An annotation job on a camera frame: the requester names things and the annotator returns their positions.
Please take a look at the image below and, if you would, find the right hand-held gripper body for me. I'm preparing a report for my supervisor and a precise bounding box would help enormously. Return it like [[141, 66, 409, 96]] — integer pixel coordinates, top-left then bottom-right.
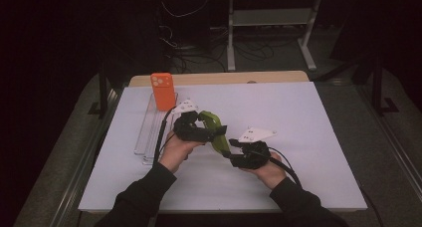
[[230, 127, 279, 170]]

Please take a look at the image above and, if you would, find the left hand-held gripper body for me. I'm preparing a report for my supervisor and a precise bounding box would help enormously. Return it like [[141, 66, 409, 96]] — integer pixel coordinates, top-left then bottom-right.
[[171, 99, 214, 143]]

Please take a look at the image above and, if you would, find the green phone case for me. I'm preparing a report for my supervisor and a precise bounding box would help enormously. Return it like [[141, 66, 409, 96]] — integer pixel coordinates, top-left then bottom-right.
[[197, 110, 231, 156]]

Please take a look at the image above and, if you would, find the orange phone case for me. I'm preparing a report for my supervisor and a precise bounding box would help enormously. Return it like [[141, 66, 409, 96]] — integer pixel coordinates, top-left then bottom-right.
[[150, 72, 177, 113]]

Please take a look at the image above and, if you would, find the clear plastic rack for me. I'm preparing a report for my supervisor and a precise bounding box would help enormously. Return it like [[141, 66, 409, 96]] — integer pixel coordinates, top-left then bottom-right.
[[133, 92, 180, 166]]

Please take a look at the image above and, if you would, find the person's right hand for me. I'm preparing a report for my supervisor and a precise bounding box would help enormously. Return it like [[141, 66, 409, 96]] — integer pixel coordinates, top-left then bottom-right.
[[243, 152, 289, 191]]

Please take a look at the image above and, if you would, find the person's left hand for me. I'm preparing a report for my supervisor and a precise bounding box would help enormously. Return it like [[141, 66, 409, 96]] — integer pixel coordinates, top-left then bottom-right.
[[158, 130, 204, 174]]

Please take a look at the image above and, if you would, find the wooden table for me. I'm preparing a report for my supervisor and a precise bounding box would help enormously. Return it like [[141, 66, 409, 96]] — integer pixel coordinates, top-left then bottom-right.
[[128, 70, 311, 88]]

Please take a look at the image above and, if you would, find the black metal stand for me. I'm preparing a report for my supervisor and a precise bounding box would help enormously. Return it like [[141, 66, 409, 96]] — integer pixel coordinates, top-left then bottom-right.
[[370, 46, 401, 117], [87, 63, 111, 120]]

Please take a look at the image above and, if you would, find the left hand-held gripper black cable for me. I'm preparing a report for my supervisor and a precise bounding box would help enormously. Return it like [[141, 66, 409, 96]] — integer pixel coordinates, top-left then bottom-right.
[[152, 107, 177, 165]]

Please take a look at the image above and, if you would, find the hand-held gripper black cable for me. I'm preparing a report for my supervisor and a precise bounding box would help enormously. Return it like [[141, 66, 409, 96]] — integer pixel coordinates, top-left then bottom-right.
[[152, 107, 177, 165], [268, 146, 304, 189]]

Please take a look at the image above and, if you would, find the right hand-held gripper black cable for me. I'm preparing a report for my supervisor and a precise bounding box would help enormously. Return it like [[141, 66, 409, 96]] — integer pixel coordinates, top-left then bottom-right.
[[268, 146, 304, 189]]

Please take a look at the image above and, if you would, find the tangle of black floor cables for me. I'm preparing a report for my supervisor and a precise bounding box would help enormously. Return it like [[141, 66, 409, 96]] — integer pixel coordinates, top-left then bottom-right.
[[163, 34, 278, 74]]

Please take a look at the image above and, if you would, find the white hanging cable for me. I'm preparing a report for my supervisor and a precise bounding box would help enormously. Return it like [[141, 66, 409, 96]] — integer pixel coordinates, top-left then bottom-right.
[[160, 0, 209, 20]]

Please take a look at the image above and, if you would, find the metal floor rail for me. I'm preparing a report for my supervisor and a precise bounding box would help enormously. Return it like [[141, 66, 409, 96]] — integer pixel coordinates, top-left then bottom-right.
[[49, 87, 124, 227], [357, 86, 422, 195]]

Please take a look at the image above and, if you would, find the white metal desk frame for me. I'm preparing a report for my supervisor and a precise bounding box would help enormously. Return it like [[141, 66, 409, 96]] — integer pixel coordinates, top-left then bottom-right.
[[226, 0, 323, 72]]

